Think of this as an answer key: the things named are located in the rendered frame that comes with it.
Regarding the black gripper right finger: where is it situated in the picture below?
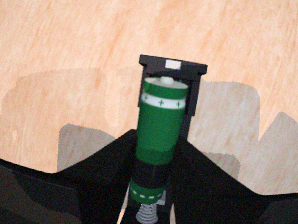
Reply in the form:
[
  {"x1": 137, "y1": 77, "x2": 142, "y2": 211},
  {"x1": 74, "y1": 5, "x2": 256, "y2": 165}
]
[{"x1": 170, "y1": 135, "x2": 298, "y2": 224}]

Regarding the green and black battery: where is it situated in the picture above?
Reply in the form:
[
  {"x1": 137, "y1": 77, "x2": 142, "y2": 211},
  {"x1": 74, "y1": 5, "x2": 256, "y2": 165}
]
[{"x1": 129, "y1": 76, "x2": 188, "y2": 205}]

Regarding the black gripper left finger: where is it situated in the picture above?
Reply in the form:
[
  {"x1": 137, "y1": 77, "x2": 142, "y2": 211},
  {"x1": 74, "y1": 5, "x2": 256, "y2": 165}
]
[{"x1": 0, "y1": 129, "x2": 138, "y2": 224}]

